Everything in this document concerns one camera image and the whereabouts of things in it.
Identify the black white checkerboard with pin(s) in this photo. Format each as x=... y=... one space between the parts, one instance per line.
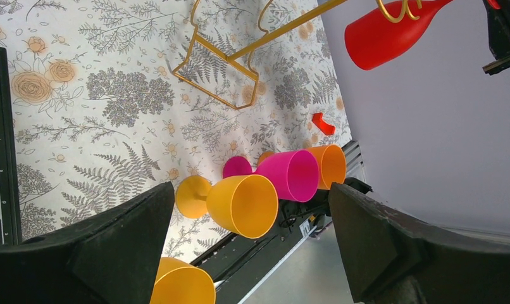
x=10 y=224

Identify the red plastic wine glass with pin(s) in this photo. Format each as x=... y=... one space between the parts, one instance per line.
x=388 y=31

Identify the yellow plastic wine glass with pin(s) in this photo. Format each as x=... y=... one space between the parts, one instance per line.
x=183 y=283

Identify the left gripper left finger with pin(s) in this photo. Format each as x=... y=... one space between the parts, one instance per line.
x=111 y=257

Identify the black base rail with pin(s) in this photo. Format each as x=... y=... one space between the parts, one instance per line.
x=239 y=265

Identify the orange plastic wine glass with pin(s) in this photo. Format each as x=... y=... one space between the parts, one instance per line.
x=332 y=164

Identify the red curved piece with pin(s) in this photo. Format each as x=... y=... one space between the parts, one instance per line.
x=326 y=128

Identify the magenta plastic wine glass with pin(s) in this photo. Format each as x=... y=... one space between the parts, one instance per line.
x=294 y=174

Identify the floral table mat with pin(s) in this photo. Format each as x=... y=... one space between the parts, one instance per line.
x=110 y=98

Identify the amber plastic wine glass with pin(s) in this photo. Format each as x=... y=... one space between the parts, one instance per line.
x=246 y=205

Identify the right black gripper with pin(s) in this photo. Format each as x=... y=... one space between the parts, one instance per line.
x=498 y=22

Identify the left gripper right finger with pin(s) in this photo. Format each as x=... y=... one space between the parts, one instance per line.
x=392 y=257

